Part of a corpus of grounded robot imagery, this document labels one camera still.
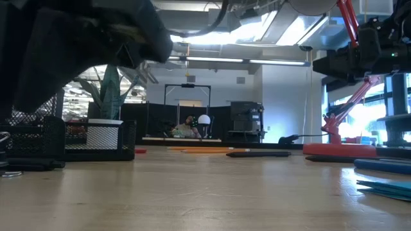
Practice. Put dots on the blue sticky note pad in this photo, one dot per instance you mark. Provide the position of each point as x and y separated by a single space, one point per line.
391 189

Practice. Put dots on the black partition panel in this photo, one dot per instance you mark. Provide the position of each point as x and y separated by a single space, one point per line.
154 118

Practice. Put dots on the person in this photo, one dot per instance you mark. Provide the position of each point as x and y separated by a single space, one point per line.
186 130

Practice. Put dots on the black stand pole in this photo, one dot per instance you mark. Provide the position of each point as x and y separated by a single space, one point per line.
399 96

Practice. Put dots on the black aluminium table frame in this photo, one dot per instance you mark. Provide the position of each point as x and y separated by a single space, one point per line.
273 146

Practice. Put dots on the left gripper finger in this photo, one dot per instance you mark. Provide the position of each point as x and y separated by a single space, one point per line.
4 96
38 86

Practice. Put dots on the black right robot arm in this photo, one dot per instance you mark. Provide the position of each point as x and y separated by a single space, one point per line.
405 13

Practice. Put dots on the black mesh desk organizer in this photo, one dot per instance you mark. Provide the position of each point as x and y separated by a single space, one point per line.
48 138

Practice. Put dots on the yellow pencil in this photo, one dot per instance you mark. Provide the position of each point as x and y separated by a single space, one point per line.
215 151

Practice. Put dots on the white globe lamp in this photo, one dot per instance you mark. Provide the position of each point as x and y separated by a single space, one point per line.
204 119

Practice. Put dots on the black metal gantry frame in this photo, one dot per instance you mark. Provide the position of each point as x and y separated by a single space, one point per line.
187 85

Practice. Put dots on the red desk lamp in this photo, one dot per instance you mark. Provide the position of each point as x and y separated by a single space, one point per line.
337 150

